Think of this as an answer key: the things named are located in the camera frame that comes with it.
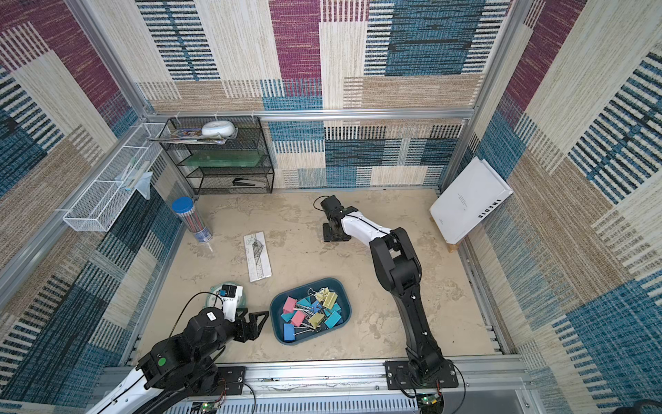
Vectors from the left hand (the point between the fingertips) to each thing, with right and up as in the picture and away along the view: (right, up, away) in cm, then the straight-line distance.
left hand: (259, 312), depth 76 cm
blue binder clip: (+8, -8, +4) cm, 12 cm away
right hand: (+21, +21, +28) cm, 40 cm away
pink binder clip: (+8, -1, +8) cm, 11 cm away
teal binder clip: (+22, -4, +4) cm, 22 cm away
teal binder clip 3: (+13, +1, +8) cm, 15 cm away
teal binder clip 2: (+7, -4, +6) cm, 10 cm away
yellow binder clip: (+16, -4, +5) cm, 17 cm away
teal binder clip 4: (+23, -1, +7) cm, 24 cm away
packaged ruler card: (-7, +11, +22) cm, 26 cm away
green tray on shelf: (-19, +49, +19) cm, 56 cm away
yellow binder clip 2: (+21, +1, +7) cm, 22 cm away
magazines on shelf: (-28, +56, +16) cm, 65 cm away
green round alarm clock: (-5, +8, -10) cm, 14 cm away
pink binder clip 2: (+10, -4, +5) cm, 12 cm away
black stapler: (-16, +42, +34) cm, 56 cm away
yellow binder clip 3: (+17, +2, +11) cm, 21 cm away
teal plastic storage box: (+14, -3, +7) cm, 16 cm away
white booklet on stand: (+68, +34, +11) cm, 77 cm away
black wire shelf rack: (-31, +44, +43) cm, 69 cm away
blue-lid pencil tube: (-29, +31, +13) cm, 45 cm away
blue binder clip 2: (+16, -1, +9) cm, 18 cm away
